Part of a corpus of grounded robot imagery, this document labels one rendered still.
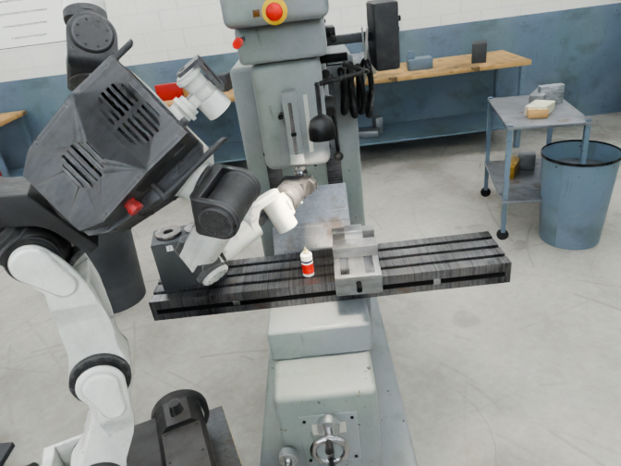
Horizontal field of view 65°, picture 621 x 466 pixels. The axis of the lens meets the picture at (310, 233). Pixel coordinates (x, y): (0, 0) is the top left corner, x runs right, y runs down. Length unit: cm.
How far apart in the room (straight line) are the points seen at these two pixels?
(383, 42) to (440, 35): 420
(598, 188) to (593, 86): 329
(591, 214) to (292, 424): 256
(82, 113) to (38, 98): 553
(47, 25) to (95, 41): 518
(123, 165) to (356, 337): 97
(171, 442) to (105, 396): 44
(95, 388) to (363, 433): 83
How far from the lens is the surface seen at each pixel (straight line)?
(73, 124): 102
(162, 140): 95
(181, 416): 175
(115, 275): 339
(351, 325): 160
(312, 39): 138
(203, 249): 118
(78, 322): 126
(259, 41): 138
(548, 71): 641
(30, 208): 113
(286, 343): 163
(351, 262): 162
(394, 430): 211
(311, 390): 157
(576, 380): 271
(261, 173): 200
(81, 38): 114
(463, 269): 172
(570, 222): 361
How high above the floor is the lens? 182
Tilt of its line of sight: 27 degrees down
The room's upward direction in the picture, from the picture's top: 8 degrees counter-clockwise
